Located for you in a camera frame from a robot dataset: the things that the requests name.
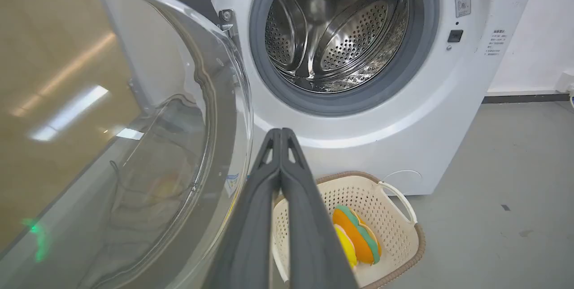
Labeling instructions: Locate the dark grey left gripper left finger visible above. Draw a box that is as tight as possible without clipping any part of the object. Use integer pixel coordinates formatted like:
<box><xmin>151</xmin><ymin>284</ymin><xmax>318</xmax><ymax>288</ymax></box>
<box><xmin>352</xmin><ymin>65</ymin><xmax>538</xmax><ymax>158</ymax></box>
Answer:
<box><xmin>204</xmin><ymin>128</ymin><xmax>282</xmax><ymax>289</ymax></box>

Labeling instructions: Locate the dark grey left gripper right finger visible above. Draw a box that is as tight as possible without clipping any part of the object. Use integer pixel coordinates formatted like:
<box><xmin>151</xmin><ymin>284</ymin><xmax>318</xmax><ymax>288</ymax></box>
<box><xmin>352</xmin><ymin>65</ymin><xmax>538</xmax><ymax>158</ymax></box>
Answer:
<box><xmin>280</xmin><ymin>128</ymin><xmax>359</xmax><ymax>289</ymax></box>

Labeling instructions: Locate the white front-load washing machine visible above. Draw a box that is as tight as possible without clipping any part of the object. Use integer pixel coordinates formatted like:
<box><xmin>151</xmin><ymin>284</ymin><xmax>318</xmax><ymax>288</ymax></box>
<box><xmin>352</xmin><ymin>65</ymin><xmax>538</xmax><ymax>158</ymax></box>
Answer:
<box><xmin>193</xmin><ymin>0</ymin><xmax>543</xmax><ymax>197</ymax></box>

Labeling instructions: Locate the glass washing machine door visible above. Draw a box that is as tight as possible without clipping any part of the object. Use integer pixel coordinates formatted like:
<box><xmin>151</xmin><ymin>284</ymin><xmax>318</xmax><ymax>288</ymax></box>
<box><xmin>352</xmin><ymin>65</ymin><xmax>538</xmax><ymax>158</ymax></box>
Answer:
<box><xmin>0</xmin><ymin>0</ymin><xmax>254</xmax><ymax>289</ymax></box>

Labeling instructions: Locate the yellow plush toy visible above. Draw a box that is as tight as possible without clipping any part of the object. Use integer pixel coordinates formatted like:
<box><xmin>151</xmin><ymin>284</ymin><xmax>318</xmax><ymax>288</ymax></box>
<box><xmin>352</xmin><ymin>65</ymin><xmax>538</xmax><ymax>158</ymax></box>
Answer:
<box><xmin>335</xmin><ymin>224</ymin><xmax>358</xmax><ymax>268</ymax></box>

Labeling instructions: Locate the orange plush burger toy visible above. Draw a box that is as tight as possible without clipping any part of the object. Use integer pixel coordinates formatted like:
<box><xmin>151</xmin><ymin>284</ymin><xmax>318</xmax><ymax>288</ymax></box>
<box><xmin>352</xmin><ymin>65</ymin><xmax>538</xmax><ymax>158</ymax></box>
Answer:
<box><xmin>332</xmin><ymin>205</ymin><xmax>382</xmax><ymax>265</ymax></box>

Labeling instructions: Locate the cream perforated laundry basket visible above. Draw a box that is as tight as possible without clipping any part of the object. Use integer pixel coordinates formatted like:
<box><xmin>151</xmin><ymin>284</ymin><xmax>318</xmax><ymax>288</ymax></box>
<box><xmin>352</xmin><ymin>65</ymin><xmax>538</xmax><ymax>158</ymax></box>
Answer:
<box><xmin>271</xmin><ymin>171</ymin><xmax>426</xmax><ymax>289</ymax></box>

